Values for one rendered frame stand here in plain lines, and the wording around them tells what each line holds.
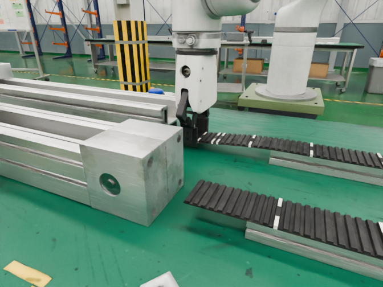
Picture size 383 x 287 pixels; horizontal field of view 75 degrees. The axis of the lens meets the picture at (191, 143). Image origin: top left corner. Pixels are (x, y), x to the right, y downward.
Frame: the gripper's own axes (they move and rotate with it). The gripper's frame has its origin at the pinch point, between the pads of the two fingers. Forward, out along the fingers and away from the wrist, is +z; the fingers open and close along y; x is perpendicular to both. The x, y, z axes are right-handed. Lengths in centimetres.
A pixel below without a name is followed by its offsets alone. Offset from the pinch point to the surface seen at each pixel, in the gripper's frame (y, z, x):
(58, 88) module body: 2.1, -4.7, 39.7
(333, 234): -20.1, -0.3, -23.5
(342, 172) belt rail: -2.0, 1.9, -26.4
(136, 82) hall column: 246, 49, 194
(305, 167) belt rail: -2.0, 2.3, -20.9
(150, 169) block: -22.6, -4.4, -4.1
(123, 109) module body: -5.1, -4.4, 13.4
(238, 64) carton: 465, 43, 105
